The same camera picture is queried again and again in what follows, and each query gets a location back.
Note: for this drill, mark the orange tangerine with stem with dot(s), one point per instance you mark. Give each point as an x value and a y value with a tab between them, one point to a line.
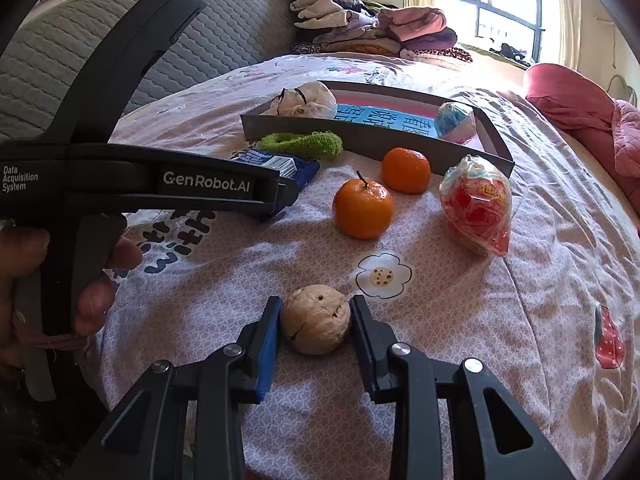
363	208

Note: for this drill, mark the beige drawstring pouch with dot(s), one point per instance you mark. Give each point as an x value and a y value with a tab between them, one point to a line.
311	100

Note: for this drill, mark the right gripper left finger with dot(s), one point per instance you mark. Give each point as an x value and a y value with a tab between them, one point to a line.
143	437

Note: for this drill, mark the pink printed bedsheet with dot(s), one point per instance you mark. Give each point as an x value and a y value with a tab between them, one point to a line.
556	319

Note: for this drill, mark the pink and blue book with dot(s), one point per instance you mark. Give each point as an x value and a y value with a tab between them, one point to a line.
422	118

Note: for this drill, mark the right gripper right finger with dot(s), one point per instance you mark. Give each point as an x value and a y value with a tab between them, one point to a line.
491	435

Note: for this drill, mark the pile of folded clothes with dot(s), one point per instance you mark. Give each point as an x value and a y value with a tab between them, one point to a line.
416	33

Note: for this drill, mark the left hand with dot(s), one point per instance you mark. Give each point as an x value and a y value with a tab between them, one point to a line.
22	251

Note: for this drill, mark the blue surprise egg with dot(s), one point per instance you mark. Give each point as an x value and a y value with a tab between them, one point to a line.
455	122

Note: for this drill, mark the red pink quilt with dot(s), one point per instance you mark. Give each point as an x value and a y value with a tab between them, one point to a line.
606	127

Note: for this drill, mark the window with black frame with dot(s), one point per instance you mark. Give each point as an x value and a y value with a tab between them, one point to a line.
516	26

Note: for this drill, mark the beige walnut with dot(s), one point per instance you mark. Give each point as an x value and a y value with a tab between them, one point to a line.
315	319

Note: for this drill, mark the red candy egg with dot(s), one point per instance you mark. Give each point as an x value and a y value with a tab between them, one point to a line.
477	200

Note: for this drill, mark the blue snack packet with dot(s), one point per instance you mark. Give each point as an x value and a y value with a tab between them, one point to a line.
302	171

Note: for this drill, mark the grey quilted headboard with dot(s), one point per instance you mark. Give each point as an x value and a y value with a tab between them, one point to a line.
85	63

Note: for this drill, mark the dark cardboard box tray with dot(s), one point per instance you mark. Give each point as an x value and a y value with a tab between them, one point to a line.
374	141

